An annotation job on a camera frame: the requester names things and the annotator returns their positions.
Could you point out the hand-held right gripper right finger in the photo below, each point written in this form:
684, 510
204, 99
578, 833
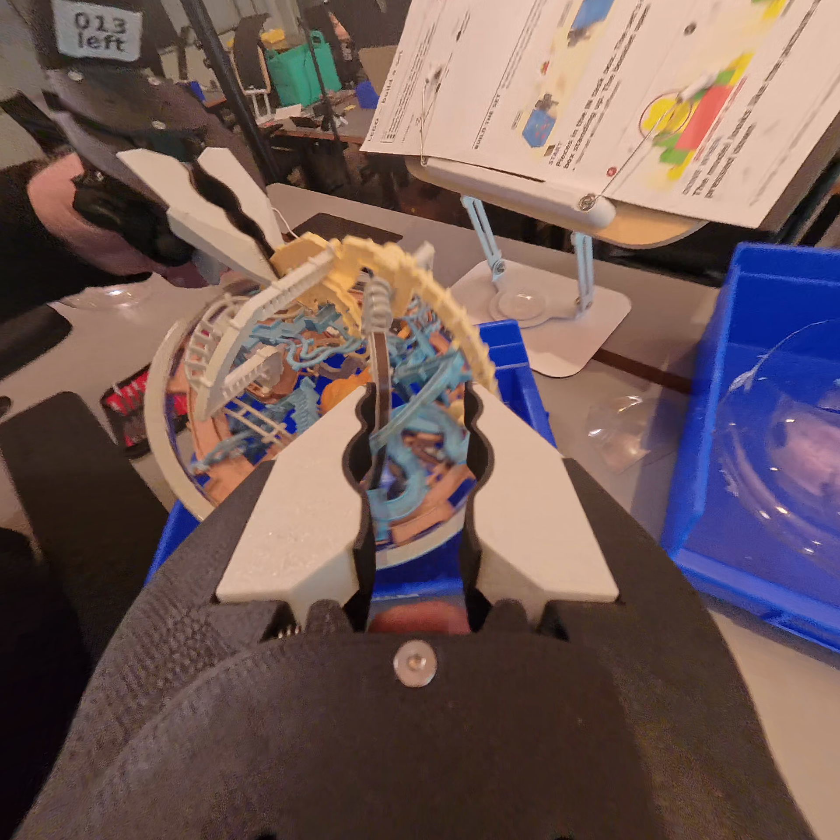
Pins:
544, 525

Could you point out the black square pad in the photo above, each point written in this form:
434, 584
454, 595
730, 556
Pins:
354, 229

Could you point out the clear ball maze puzzle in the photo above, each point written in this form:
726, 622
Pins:
262, 367

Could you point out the black wrist rest pad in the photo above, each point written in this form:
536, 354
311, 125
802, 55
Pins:
85, 492

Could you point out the clear plastic dome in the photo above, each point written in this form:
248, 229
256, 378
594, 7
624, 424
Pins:
623, 433
787, 446

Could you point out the green storage bin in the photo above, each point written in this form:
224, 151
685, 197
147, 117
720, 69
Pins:
302, 72

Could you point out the small blue bin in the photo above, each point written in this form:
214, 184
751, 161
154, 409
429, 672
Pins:
367, 96

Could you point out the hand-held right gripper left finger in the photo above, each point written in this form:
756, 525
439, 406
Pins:
295, 525

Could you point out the black metal pole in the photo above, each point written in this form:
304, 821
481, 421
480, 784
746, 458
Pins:
229, 85

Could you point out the person's right hand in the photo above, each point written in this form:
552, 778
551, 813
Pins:
420, 620

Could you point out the white document stand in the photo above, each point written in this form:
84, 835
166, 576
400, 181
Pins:
564, 328

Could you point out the instruction sheet board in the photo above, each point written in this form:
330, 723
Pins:
590, 65

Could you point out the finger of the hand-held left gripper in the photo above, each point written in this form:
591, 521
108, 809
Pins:
239, 190
190, 210

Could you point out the blue plastic bin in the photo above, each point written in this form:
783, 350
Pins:
695, 492
518, 380

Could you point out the person's left forearm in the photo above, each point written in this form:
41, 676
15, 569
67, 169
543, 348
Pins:
33, 275

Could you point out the person's left hand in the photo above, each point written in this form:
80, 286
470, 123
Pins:
65, 216

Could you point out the clear plastic bag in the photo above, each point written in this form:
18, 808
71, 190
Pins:
105, 298

